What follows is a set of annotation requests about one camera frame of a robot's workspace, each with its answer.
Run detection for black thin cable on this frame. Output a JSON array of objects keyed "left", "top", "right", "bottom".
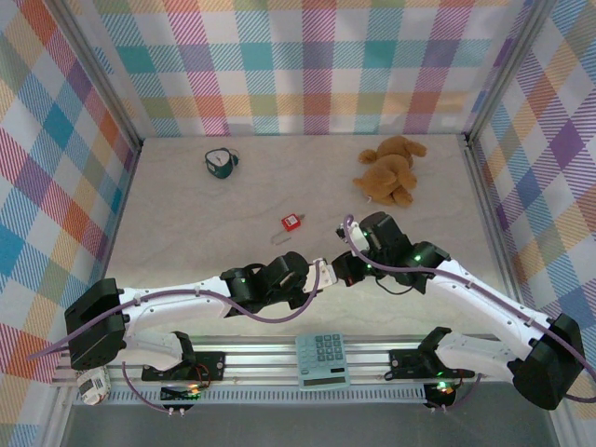
[{"left": 371, "top": 273, "right": 421, "bottom": 296}]

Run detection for white slotted cable duct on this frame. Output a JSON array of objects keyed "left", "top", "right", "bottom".
[{"left": 69, "top": 384, "right": 432, "bottom": 407}]

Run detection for plaid backdrop cloth panel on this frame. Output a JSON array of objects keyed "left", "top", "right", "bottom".
[
  {"left": 0, "top": 0, "right": 142, "bottom": 427},
  {"left": 474, "top": 0, "right": 596, "bottom": 420},
  {"left": 92, "top": 0, "right": 518, "bottom": 139}
]

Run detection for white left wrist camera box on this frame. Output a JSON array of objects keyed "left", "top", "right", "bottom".
[{"left": 302, "top": 257, "right": 340, "bottom": 295}]

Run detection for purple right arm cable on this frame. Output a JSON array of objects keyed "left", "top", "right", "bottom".
[{"left": 342, "top": 213, "right": 596, "bottom": 404}]

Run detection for short purple base cable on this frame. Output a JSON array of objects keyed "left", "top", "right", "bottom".
[
  {"left": 120, "top": 360, "right": 196, "bottom": 413},
  {"left": 426, "top": 372, "right": 483, "bottom": 413}
]

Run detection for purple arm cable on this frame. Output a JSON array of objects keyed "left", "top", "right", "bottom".
[
  {"left": 342, "top": 213, "right": 596, "bottom": 404},
  {"left": 26, "top": 259, "right": 327, "bottom": 362}
]

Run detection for white labelled roll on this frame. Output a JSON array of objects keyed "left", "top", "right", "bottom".
[{"left": 75, "top": 366, "right": 113, "bottom": 407}]

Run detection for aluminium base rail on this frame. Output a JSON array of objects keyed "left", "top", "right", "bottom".
[{"left": 49, "top": 332, "right": 513, "bottom": 388}]

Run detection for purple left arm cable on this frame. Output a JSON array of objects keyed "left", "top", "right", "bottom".
[{"left": 26, "top": 259, "right": 327, "bottom": 362}]

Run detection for small circuit board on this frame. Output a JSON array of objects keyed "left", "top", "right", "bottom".
[
  {"left": 424, "top": 379, "right": 458, "bottom": 398},
  {"left": 159, "top": 382, "right": 205, "bottom": 402}
]

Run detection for aluminium frame post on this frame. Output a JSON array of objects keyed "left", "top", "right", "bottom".
[
  {"left": 464, "top": 0, "right": 561, "bottom": 142},
  {"left": 53, "top": 0, "right": 143, "bottom": 148}
]

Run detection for tan plush teddy bear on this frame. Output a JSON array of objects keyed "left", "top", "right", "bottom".
[{"left": 352, "top": 136, "right": 428, "bottom": 207}]

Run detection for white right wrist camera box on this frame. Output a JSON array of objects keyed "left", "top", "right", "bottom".
[{"left": 335, "top": 220, "right": 372, "bottom": 249}]

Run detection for red plastic padlock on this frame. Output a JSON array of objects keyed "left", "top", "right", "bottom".
[{"left": 270, "top": 212, "right": 304, "bottom": 246}]

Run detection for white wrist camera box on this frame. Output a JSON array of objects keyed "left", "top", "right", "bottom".
[
  {"left": 335, "top": 220, "right": 372, "bottom": 249},
  {"left": 302, "top": 257, "right": 340, "bottom": 295}
]

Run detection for light blue calculator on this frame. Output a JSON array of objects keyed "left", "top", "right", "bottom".
[{"left": 295, "top": 332, "right": 352, "bottom": 391}]

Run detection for aluminium side rail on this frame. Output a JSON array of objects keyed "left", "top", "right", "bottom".
[{"left": 459, "top": 133, "right": 528, "bottom": 312}]

